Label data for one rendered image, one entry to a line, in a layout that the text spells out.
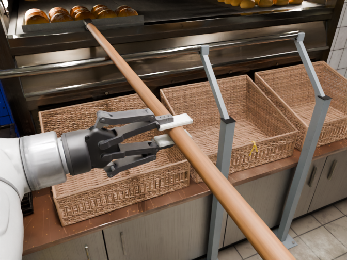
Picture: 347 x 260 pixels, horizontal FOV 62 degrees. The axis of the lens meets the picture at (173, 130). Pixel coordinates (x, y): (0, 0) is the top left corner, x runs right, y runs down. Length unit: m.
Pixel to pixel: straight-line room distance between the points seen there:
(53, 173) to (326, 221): 1.91
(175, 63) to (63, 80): 0.56
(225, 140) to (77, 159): 0.72
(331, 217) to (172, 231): 1.18
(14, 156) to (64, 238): 0.77
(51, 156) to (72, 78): 0.98
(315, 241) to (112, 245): 1.24
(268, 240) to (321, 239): 1.70
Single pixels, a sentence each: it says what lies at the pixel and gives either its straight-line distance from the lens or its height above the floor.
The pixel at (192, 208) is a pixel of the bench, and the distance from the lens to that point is 1.36.
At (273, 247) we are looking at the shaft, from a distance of 0.37.
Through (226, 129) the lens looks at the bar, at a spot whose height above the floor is 0.92.
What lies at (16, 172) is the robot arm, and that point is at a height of 1.22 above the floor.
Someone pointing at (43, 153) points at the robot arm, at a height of 1.23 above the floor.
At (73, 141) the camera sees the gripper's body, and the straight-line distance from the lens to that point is 0.50.
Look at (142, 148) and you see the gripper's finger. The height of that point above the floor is 1.18.
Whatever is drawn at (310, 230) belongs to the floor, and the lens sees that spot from 2.09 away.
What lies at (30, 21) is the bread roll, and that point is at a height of 1.22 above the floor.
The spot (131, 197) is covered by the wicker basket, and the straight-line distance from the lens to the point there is 1.24.
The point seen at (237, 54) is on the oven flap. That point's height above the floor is 0.97.
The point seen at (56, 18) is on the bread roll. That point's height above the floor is 1.22.
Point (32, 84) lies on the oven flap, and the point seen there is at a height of 0.98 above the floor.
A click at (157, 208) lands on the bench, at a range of 1.25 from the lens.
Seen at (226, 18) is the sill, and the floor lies 1.17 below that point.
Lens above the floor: 1.50
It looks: 33 degrees down
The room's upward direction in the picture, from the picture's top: straight up
